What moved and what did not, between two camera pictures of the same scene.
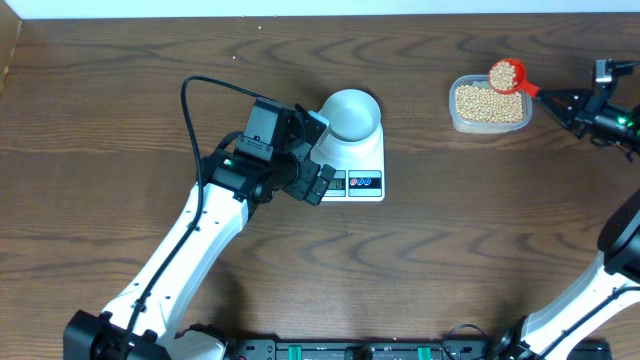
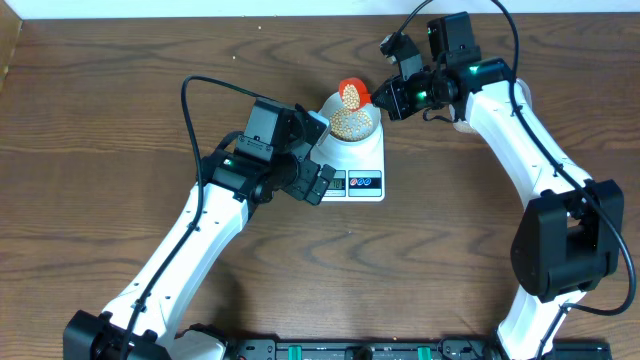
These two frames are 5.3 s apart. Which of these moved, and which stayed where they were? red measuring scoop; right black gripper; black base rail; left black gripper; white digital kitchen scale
Moved: red measuring scoop; right black gripper
Stayed: white digital kitchen scale; black base rail; left black gripper
